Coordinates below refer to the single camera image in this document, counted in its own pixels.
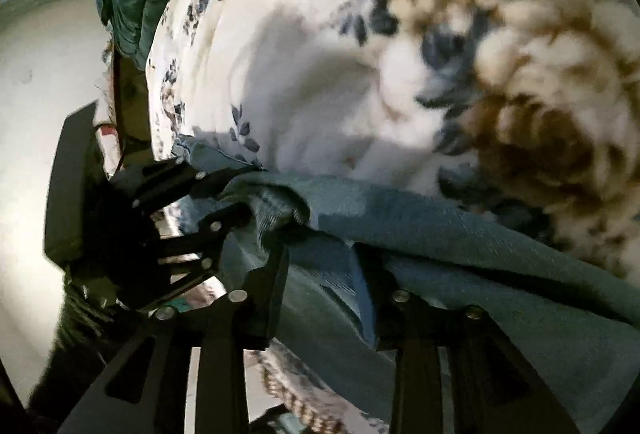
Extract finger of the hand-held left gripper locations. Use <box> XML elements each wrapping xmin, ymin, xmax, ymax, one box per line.
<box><xmin>131</xmin><ymin>158</ymin><xmax>253</xmax><ymax>212</ymax></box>
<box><xmin>152</xmin><ymin>203</ymin><xmax>252</xmax><ymax>302</ymax></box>

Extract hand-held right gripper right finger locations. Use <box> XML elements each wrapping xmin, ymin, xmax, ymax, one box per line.
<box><xmin>356</xmin><ymin>243</ymin><xmax>582</xmax><ymax>434</ymax></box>

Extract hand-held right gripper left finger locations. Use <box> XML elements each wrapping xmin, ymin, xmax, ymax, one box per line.
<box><xmin>59</xmin><ymin>244</ymin><xmax>290</xmax><ymax>434</ymax></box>

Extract blue-grey pants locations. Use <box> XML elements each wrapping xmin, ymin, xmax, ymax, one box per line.
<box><xmin>171</xmin><ymin>134</ymin><xmax>640</xmax><ymax>434</ymax></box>

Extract person's left forearm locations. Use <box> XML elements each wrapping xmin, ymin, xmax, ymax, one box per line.
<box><xmin>25</xmin><ymin>281</ymin><xmax>133</xmax><ymax>434</ymax></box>

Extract white floral blanket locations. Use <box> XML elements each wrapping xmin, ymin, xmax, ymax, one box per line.
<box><xmin>95</xmin><ymin>0</ymin><xmax>640</xmax><ymax>434</ymax></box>

